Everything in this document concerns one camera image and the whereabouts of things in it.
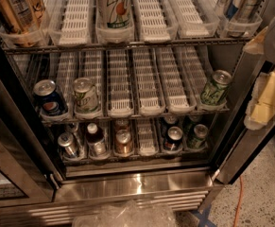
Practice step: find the green can bottom shelf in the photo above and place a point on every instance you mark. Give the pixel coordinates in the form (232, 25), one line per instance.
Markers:
(197, 136)

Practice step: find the blue silver tall can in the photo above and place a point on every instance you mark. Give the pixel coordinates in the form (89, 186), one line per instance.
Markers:
(238, 18)

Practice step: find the clear plastic bag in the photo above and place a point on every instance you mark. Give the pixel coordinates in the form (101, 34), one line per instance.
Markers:
(129, 214)

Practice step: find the green soda can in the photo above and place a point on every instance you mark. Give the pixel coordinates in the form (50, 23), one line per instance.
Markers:
(216, 88)

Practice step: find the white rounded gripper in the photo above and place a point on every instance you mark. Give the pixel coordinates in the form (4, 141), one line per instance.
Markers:
(262, 102)

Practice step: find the white green 7up can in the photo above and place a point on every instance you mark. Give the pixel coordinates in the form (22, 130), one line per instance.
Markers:
(85, 95)

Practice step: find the blue tape cross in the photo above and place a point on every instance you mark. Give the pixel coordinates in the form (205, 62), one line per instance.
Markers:
(203, 217)

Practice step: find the white 7up zero can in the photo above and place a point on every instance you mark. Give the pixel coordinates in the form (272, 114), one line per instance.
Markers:
(114, 14)

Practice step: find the gold can top shelf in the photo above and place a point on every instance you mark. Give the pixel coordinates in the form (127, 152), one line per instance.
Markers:
(22, 20)

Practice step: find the dark bottle white cap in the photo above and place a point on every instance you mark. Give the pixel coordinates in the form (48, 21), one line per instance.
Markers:
(95, 139)

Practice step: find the blue pepsi can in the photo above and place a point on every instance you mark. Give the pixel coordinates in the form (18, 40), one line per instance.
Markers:
(50, 98)

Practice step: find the stainless steel fridge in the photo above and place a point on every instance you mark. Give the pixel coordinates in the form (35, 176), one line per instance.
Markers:
(146, 86)

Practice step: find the dark blue can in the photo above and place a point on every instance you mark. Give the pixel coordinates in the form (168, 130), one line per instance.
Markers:
(173, 138)

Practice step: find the copper brown can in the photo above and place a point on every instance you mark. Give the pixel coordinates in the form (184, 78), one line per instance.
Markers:
(123, 142)

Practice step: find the silver can bottom shelf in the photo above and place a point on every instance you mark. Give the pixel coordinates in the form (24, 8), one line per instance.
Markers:
(68, 143)

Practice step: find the glass fridge door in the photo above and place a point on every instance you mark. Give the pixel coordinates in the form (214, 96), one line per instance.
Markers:
(25, 147)

